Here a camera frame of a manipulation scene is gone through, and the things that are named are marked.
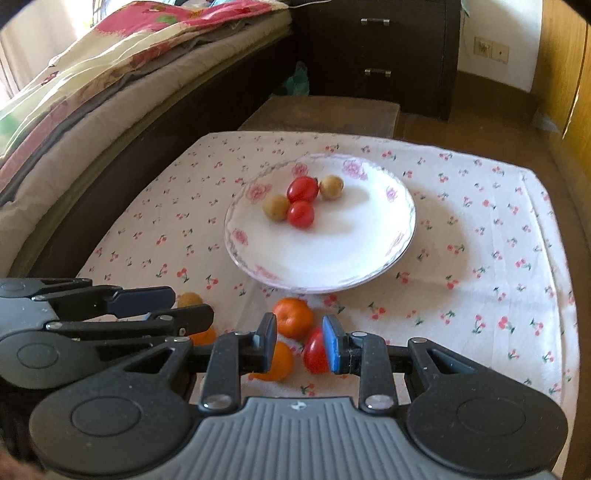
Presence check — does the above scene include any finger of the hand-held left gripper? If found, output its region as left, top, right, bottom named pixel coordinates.
left=46, top=305, right=215, bottom=344
left=0, top=277, right=176, bottom=319

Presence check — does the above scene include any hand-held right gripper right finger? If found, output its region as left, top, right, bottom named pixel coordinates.
left=322, top=315, right=478, bottom=412

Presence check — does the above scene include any dark wooden nightstand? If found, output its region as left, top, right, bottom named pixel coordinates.
left=291, top=0, right=462, bottom=121

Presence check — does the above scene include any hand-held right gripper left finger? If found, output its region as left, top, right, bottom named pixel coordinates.
left=111, top=313, right=279, bottom=411

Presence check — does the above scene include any brown wooden stool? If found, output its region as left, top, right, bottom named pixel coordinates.
left=238, top=95, right=401, bottom=139

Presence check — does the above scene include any dark wooden bed frame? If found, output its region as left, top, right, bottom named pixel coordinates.
left=9, top=32, right=301, bottom=278

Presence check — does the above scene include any beige mattress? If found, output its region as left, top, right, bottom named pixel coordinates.
left=0, top=18, right=294, bottom=222

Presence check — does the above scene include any wall socket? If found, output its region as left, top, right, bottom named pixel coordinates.
left=475, top=37, right=509, bottom=64

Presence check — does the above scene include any floral blanket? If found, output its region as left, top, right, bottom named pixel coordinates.
left=0, top=0, right=291, bottom=162

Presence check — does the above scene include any wooden wardrobe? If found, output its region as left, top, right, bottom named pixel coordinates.
left=531, top=0, right=591, bottom=296

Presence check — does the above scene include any white floral-rim plate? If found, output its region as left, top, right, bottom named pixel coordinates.
left=224, top=153, right=417, bottom=294

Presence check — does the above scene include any cherry-print tablecloth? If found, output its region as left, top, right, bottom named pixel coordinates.
left=76, top=131, right=578, bottom=407

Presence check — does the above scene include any red cherry tomato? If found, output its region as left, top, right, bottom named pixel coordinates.
left=287, top=176, right=320, bottom=204
left=303, top=327, right=331, bottom=374
left=286, top=200, right=315, bottom=229

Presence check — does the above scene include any small orange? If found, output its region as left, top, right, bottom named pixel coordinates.
left=272, top=298, right=315, bottom=340
left=252, top=340, right=294, bottom=382
left=187, top=327, right=218, bottom=347

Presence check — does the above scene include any green bag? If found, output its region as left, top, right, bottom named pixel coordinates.
left=283, top=62, right=309, bottom=96

